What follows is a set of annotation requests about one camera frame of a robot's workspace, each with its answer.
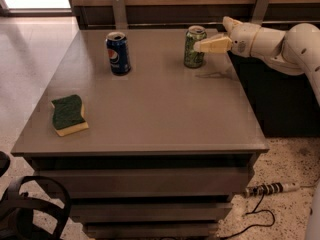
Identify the white power strip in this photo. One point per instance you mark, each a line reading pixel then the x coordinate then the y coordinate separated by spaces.
pixel 270 189

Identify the right metal wall bracket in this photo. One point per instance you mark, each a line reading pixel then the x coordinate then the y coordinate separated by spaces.
pixel 259 11

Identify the green soda can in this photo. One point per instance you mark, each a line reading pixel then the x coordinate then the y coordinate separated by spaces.
pixel 192 58

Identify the blue Pepsi can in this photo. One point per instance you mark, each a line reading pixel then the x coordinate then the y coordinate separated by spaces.
pixel 117 48

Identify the black office chair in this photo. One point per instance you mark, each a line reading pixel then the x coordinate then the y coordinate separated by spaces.
pixel 18 209

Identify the left metal wall bracket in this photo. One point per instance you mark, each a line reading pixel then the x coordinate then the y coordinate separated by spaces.
pixel 119 12

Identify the grey drawer cabinet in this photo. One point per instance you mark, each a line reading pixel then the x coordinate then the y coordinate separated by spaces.
pixel 167 146

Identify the metal wall bracket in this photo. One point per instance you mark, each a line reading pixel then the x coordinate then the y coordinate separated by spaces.
pixel 119 12
pixel 259 11

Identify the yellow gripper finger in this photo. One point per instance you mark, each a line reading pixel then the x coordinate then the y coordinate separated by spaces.
pixel 230 23
pixel 217 44

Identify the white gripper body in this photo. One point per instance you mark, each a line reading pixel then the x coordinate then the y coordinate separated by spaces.
pixel 241 39

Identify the green and yellow sponge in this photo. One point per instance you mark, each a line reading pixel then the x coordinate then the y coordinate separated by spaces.
pixel 68 115

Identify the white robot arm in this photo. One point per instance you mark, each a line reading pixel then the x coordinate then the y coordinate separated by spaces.
pixel 292 52

